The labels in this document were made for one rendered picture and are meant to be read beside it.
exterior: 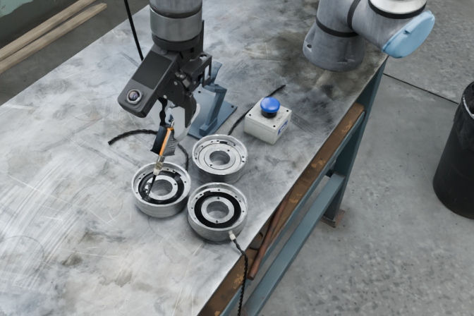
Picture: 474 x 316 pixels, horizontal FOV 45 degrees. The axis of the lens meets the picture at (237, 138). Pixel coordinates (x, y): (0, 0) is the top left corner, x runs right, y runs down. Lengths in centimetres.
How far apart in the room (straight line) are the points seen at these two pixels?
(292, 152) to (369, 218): 102
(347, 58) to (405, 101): 130
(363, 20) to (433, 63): 172
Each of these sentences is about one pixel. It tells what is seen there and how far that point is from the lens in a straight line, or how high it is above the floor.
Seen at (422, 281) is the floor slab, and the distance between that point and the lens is 205.
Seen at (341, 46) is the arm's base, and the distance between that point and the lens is 136.
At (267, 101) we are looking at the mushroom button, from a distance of 115.
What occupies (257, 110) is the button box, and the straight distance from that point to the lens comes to 117.
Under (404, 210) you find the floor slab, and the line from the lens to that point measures 221.
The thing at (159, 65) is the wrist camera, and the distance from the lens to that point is 86.
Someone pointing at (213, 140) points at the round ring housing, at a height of 83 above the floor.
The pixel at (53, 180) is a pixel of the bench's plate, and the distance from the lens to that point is 111.
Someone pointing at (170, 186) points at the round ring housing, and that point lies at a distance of 106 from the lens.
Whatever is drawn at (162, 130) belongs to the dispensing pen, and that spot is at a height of 95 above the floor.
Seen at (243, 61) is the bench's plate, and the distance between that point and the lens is 137.
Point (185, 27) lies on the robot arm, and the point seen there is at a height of 116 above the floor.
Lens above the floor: 162
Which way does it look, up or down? 45 degrees down
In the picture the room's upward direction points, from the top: 6 degrees clockwise
